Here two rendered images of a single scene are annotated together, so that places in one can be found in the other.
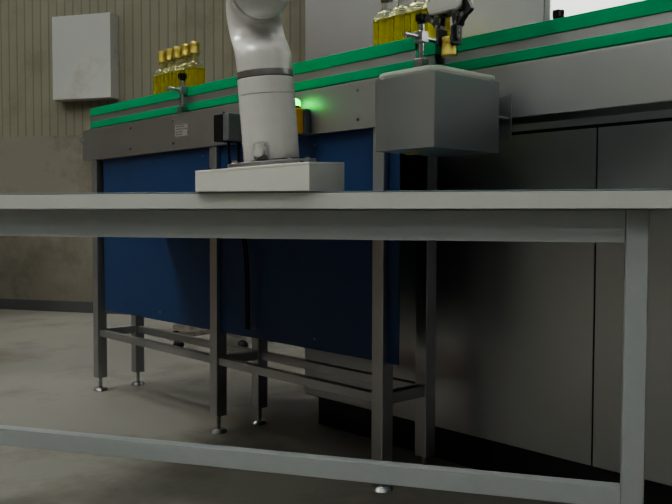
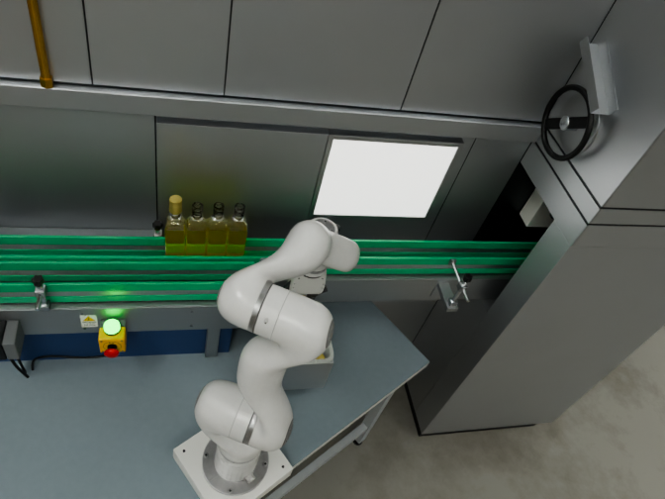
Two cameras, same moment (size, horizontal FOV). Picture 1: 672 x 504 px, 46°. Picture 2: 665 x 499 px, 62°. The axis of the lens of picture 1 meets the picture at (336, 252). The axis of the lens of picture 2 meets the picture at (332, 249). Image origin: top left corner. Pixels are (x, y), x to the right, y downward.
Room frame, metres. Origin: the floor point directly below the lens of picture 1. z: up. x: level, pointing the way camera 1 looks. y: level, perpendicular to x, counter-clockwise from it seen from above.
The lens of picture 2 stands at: (1.43, 0.70, 2.43)
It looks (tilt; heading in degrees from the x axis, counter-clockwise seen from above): 46 degrees down; 289
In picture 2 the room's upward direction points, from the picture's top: 18 degrees clockwise
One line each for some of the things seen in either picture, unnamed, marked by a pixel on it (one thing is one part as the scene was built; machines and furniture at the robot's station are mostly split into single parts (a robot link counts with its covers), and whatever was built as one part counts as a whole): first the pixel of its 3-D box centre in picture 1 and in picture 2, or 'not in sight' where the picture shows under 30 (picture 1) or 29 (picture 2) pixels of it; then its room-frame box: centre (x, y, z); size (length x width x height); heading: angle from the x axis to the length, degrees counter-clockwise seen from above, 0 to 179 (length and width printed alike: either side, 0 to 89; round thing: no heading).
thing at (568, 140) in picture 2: not in sight; (570, 123); (1.41, -0.88, 1.66); 0.21 x 0.05 x 0.21; 133
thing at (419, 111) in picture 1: (445, 118); (295, 339); (1.78, -0.24, 0.92); 0.27 x 0.17 x 0.15; 133
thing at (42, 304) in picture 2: not in sight; (40, 301); (2.32, 0.22, 1.11); 0.07 x 0.04 x 0.13; 133
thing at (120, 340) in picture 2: (291, 122); (113, 337); (2.19, 0.12, 0.96); 0.07 x 0.07 x 0.07; 43
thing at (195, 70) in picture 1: (195, 81); not in sight; (2.90, 0.51, 1.19); 0.06 x 0.06 x 0.28; 43
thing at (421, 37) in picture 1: (427, 42); not in sight; (1.91, -0.22, 1.12); 0.17 x 0.03 x 0.12; 133
